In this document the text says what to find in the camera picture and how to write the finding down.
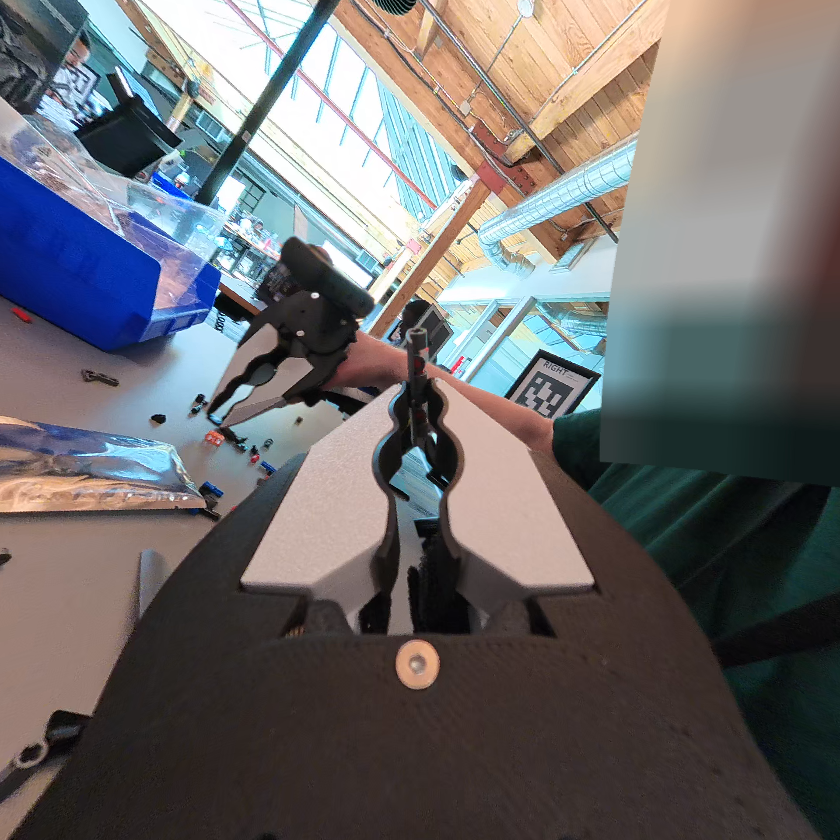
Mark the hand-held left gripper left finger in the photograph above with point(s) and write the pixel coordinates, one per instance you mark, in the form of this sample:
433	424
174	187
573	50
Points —
321	525

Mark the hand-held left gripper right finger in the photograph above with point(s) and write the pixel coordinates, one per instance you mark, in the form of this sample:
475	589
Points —
518	525

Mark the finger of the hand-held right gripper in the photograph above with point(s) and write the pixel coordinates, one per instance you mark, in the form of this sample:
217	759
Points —
282	390
259	344

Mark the grey beam with red pins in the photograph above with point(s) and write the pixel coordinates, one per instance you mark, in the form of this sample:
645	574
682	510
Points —
418	367

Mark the person's right forearm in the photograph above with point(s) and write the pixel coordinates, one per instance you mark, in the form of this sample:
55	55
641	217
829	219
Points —
499	410

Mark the cluster of small assorted pieces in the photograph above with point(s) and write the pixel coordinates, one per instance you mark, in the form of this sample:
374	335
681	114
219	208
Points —
254	453

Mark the black connector pin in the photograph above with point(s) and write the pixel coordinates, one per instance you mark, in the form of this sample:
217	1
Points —
213	510

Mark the blue connector pin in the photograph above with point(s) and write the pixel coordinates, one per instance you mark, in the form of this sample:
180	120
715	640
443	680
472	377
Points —
211	489

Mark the black monitor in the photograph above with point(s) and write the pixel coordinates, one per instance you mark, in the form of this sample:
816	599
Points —
441	331

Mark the framed black-white marker sign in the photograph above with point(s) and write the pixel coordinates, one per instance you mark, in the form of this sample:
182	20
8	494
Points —
558	387

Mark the dark angled connector piece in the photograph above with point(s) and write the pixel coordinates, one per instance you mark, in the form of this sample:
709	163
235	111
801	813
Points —
98	377

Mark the long grey wing panel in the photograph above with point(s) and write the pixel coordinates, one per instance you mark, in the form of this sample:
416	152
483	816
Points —
152	584

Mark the blue storage bin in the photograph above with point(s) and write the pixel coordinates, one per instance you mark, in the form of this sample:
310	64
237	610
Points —
65	275

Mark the silver foil bag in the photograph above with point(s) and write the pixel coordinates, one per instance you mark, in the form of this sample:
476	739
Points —
79	466

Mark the clear plastic bags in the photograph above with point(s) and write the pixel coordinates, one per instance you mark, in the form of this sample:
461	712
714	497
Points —
98	190

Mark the black support column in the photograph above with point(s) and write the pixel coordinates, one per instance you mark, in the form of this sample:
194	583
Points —
262	105

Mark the black equipment box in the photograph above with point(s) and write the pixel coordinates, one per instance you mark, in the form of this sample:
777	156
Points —
124	138

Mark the partly built toy vehicle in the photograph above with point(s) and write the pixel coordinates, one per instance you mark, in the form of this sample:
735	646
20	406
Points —
59	725

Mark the silver ventilation duct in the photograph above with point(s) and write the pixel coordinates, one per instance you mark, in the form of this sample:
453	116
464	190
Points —
558	190

